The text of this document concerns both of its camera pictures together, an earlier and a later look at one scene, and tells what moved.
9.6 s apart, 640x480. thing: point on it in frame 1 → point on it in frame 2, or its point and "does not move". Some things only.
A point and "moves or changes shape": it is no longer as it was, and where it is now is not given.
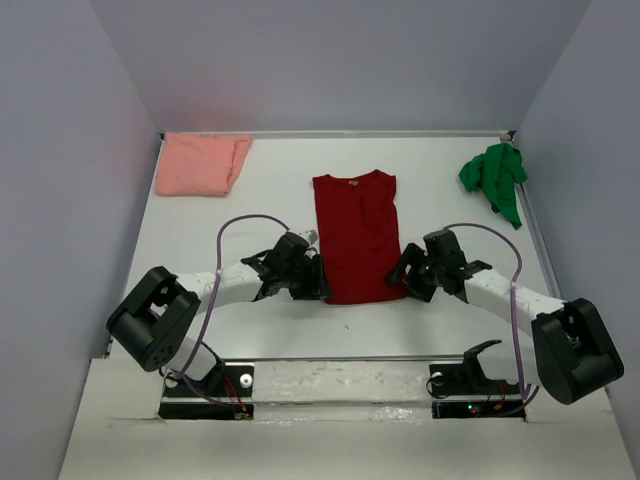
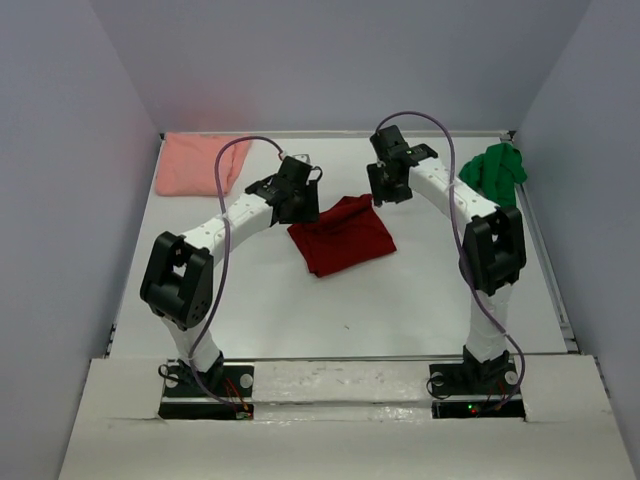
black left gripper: x=316 y=285 → x=310 y=212
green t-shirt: x=498 y=171 does not move
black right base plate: x=464 y=391 does not move
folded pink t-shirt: x=200 y=164 does not move
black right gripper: x=412 y=255 → x=381 y=194
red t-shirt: x=359 y=236 moves or changes shape
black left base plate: x=225 y=394 does not move
